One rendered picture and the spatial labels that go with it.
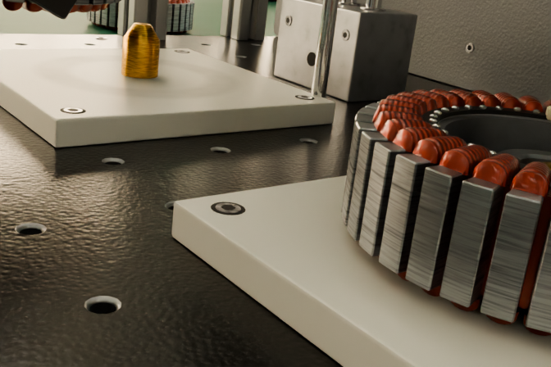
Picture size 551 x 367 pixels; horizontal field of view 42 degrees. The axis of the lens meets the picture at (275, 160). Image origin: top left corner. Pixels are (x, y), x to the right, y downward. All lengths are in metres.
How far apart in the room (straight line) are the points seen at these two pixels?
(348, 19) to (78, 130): 0.20
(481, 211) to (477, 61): 0.38
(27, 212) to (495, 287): 0.14
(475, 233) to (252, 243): 0.06
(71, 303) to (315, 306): 0.06
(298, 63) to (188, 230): 0.27
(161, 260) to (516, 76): 0.36
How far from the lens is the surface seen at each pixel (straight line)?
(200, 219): 0.21
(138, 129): 0.31
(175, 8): 0.76
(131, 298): 0.19
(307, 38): 0.46
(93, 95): 0.34
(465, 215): 0.16
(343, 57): 0.44
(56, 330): 0.17
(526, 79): 0.51
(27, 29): 0.73
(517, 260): 0.16
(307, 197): 0.23
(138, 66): 0.38
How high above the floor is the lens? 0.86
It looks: 17 degrees down
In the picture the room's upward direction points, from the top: 7 degrees clockwise
